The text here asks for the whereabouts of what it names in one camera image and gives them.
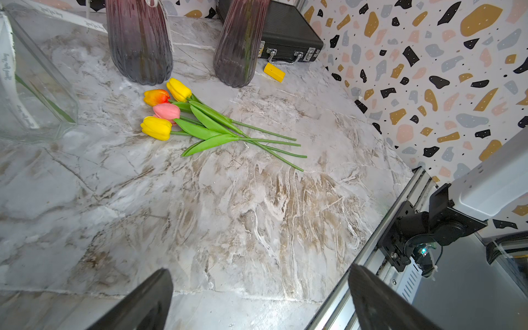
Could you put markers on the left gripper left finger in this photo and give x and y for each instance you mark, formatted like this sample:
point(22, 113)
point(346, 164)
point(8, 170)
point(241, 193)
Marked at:
point(146, 307)

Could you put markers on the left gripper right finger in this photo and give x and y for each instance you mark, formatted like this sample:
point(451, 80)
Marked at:
point(379, 307)

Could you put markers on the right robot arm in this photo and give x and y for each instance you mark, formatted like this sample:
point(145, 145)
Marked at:
point(462, 207)

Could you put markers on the pink tulip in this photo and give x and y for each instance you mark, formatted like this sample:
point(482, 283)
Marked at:
point(166, 111)

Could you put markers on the orange red tulip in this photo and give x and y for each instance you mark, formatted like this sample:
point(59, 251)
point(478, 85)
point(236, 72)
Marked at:
point(156, 97)

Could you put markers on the clear glass vase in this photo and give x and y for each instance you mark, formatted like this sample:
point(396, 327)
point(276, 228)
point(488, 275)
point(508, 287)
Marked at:
point(24, 118)

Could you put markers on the yellow block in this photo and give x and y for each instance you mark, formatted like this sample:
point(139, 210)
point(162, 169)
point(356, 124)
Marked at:
point(274, 72)

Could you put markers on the pink glass vase with ribbon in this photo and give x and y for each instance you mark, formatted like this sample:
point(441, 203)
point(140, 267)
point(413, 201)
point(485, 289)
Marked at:
point(139, 40)

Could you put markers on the purple ribbed glass vase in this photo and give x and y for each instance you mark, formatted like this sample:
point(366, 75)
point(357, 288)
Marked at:
point(235, 59)

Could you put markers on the black case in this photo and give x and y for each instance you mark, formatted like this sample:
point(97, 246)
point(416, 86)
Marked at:
point(287, 37)

